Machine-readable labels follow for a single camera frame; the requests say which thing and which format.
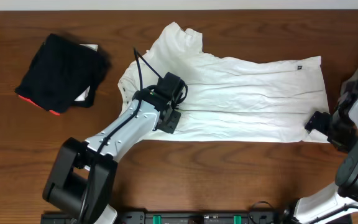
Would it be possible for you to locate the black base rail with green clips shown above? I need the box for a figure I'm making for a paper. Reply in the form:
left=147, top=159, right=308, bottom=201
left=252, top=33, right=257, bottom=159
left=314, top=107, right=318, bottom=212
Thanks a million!
left=40, top=200, right=291, bottom=224

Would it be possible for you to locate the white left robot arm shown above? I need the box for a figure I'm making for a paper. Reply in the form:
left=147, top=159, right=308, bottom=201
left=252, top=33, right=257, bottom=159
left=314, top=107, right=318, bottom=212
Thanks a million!
left=42, top=85, right=188, bottom=223

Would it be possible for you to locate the folded white garment under black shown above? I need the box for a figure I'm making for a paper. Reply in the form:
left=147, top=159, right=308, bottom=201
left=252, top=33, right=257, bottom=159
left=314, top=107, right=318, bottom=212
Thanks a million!
left=73, top=43, right=99, bottom=103

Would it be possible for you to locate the white Puma t-shirt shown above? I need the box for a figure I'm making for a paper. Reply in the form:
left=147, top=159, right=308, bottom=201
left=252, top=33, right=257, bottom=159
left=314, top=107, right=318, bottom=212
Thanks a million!
left=118, top=23, right=329, bottom=143

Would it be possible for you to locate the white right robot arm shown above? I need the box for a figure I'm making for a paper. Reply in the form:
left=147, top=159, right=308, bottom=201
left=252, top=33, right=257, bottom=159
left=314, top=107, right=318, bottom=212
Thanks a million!
left=288, top=99, right=358, bottom=224

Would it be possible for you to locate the red garment edge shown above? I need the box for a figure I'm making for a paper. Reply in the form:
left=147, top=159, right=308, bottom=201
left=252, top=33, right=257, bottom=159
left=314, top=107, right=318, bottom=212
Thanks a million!
left=18, top=95, right=60, bottom=116

